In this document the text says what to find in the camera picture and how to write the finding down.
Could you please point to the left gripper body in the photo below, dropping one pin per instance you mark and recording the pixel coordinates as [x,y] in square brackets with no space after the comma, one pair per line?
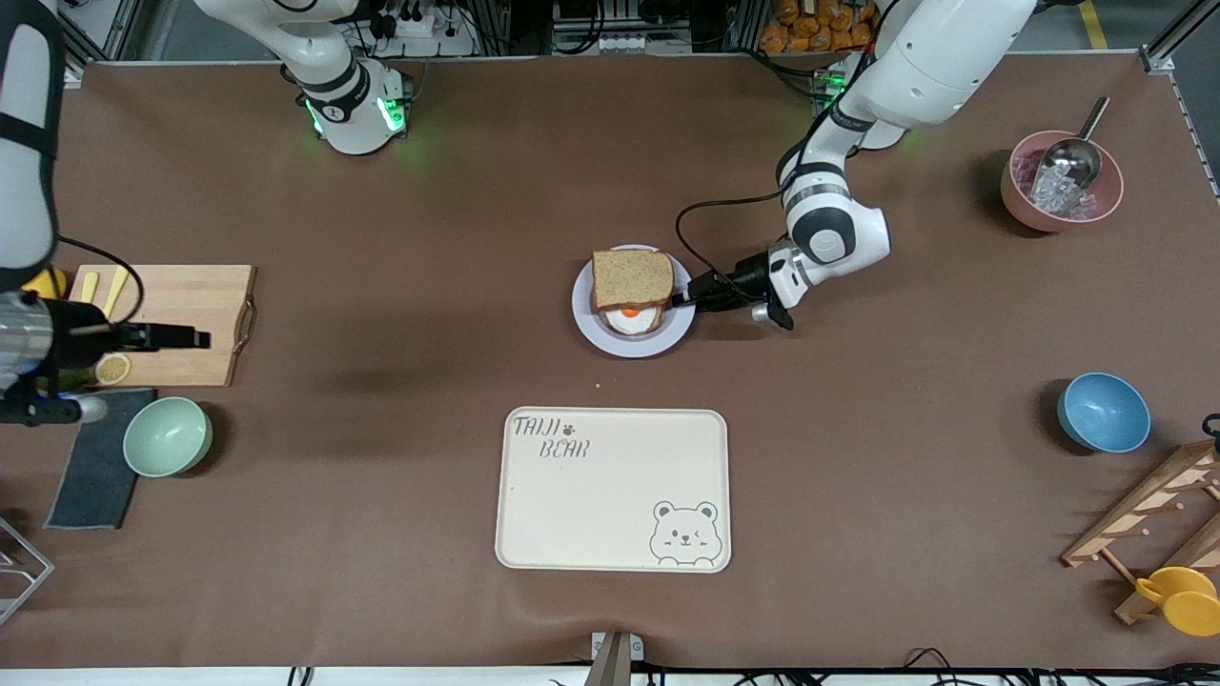
[748,279]

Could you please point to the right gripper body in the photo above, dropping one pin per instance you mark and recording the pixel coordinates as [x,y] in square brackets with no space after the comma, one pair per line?
[69,343]

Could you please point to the brown bread slice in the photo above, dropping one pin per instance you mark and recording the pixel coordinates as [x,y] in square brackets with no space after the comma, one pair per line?
[631,278]

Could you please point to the white round plate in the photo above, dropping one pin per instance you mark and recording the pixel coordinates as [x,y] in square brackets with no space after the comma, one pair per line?
[583,314]

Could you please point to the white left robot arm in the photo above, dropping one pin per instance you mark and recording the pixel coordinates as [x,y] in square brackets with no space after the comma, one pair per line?
[839,233]

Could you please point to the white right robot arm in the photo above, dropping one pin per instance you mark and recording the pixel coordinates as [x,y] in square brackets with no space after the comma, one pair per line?
[24,143]

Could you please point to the wooden cutting board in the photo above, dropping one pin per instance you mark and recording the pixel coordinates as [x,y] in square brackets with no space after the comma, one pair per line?
[191,295]

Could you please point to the lemon slice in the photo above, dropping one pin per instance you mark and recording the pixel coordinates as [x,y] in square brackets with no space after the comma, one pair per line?
[113,369]

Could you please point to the green avocado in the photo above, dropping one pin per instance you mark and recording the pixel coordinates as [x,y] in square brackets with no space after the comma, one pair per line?
[71,386]

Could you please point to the yellow cheese sticks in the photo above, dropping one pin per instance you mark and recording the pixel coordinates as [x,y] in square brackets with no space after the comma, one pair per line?
[116,286]

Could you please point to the whole yellow lemon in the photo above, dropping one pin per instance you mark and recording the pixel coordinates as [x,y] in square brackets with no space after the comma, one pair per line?
[46,284]

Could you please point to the fried egg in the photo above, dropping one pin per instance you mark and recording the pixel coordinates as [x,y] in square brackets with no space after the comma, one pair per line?
[629,322]

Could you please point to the mint green bowl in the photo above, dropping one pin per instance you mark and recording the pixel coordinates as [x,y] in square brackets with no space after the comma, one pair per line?
[167,436]

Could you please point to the dark grey cloth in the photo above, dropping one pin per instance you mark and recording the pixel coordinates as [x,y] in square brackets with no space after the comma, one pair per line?
[95,476]

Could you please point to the cream tray with bear print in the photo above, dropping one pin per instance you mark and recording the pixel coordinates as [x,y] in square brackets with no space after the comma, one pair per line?
[610,495]

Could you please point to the pink bowl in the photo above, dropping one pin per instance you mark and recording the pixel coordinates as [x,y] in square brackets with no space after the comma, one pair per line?
[1020,205]

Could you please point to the orange bread pile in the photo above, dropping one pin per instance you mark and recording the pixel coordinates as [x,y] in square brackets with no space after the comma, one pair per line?
[810,24]

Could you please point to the clear ice cubes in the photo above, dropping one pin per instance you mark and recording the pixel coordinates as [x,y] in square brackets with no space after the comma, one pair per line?
[1048,198]

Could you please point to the metal scoop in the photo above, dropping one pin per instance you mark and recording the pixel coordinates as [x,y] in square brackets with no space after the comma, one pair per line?
[1072,162]

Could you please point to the blue bowl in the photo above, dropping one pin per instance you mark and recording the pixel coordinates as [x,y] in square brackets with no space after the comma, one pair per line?
[1104,412]

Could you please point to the white power strip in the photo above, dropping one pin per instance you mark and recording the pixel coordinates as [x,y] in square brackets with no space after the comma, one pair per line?
[429,36]

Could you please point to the wooden peg rack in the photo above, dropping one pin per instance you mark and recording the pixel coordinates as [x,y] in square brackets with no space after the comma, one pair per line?
[1144,505]

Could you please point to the yellow cup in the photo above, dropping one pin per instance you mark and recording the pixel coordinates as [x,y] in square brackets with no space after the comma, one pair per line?
[1187,602]

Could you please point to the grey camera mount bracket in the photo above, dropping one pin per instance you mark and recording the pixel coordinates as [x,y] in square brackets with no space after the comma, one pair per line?
[615,657]

